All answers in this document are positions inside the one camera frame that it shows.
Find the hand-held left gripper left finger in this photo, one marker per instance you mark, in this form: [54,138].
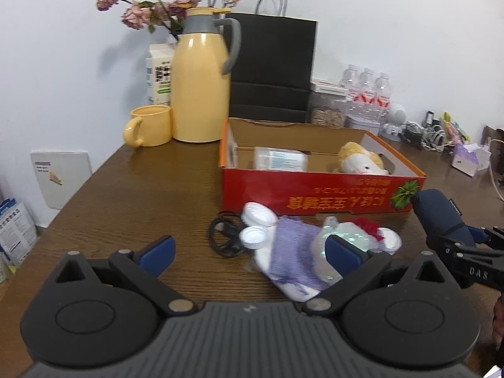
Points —
[159,252]

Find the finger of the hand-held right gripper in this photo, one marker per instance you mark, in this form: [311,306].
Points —
[498,238]
[453,246]

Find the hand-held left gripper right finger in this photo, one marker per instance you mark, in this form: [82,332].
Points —
[340,254]

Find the iridescent ball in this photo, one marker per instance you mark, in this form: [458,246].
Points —
[356,238]

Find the navy zip pouch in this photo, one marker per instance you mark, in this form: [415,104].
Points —
[437,212]

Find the red fabric flower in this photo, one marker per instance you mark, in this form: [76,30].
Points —
[368,226]

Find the purple knit cloth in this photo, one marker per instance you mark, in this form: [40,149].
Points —
[291,252]

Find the white plastic lid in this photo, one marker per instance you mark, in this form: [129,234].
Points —
[258,214]
[254,237]
[391,240]

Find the yellow white plush toy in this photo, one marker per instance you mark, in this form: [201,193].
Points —
[358,161]

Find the red cardboard box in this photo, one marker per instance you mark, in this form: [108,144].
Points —
[256,193]

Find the clear plastic packet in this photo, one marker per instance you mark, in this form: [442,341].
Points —
[279,159]

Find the person's right hand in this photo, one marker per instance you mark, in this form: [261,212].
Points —
[499,319]

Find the purple tissue pack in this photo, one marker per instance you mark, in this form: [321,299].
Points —
[468,161]

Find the colourful snack bags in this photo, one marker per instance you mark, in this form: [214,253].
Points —
[454,128]

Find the white labelled box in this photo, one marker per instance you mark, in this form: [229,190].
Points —
[59,177]

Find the yellow mug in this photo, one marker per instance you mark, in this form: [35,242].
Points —
[153,126]

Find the small dark bottle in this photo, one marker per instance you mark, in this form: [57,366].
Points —
[429,118]

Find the grey tin box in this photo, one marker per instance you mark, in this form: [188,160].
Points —
[364,124]

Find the clear food container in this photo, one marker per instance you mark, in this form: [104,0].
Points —
[328,116]

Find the white robot speaker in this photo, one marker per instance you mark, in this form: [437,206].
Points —
[397,112]

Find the flat white card box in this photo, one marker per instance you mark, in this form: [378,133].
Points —
[327,86]

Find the clear water bottle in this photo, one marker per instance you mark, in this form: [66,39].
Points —
[366,84]
[382,90]
[349,80]

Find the yellow thermos jug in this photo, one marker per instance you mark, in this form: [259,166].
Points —
[199,86]

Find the white drink carton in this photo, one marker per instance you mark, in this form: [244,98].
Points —
[159,75]

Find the black paper bag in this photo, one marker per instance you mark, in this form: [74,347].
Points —
[275,59]

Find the dried rose bouquet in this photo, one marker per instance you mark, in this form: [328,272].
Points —
[136,15]

